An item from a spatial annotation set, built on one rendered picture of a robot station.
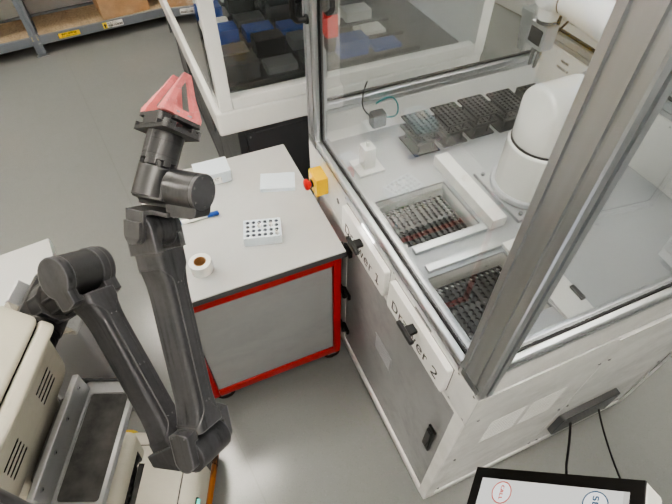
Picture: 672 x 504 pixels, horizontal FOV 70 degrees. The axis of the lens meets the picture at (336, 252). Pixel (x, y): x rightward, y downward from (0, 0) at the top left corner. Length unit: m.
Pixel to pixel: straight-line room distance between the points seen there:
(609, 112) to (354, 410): 1.70
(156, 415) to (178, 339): 0.17
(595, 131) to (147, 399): 0.80
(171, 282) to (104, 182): 2.49
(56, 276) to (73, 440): 0.32
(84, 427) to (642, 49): 1.04
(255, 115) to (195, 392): 1.34
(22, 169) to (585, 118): 3.34
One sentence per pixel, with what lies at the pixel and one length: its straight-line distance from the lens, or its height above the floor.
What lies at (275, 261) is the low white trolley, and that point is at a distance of 1.55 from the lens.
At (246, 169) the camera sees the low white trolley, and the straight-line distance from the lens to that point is 1.89.
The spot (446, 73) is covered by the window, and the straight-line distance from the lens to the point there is 0.89.
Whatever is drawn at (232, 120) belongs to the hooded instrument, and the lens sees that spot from 1.97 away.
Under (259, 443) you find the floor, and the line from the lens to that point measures 2.08.
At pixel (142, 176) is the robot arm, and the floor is 1.47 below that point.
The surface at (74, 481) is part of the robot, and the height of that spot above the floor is 1.04.
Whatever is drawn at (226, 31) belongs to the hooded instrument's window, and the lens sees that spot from 1.83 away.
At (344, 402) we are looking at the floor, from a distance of 2.12.
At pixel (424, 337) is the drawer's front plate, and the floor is 0.92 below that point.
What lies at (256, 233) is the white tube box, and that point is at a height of 0.80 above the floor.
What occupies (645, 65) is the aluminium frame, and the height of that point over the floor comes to 1.71.
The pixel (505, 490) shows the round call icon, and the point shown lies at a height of 1.02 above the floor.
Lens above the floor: 1.95
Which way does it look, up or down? 50 degrees down
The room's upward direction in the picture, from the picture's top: straight up
